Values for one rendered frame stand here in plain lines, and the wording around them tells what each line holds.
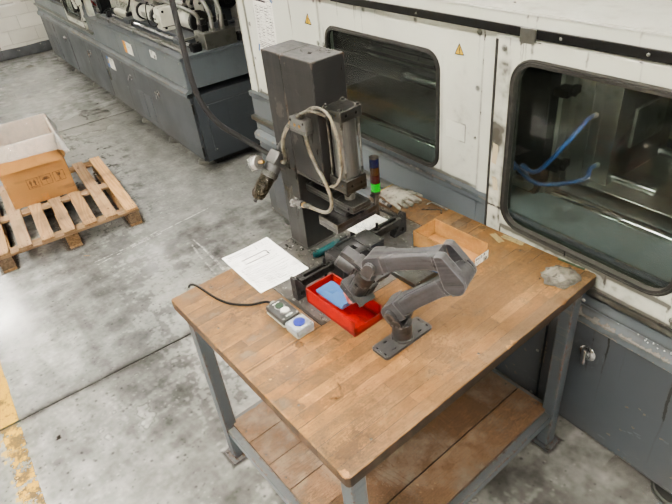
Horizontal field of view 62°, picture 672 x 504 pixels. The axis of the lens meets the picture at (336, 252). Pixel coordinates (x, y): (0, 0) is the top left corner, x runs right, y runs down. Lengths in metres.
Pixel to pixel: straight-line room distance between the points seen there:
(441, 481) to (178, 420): 1.31
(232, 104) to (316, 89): 3.28
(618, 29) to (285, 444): 1.85
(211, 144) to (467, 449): 3.54
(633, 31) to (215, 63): 3.66
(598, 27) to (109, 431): 2.60
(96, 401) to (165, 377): 0.35
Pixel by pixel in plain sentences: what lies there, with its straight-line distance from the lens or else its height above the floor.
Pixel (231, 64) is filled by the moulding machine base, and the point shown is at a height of 0.82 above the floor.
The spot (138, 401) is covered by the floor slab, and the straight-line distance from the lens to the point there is 3.09.
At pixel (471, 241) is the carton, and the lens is 2.11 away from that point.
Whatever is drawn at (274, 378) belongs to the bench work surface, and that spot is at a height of 0.90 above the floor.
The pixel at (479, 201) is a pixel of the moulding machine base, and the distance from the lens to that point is 2.35.
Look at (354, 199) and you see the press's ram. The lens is 1.92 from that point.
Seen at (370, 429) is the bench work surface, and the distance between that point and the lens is 1.56.
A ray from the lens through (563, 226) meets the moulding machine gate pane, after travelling 2.13.
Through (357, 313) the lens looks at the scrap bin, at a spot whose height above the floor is 0.90.
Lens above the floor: 2.14
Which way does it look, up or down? 35 degrees down
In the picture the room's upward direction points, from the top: 7 degrees counter-clockwise
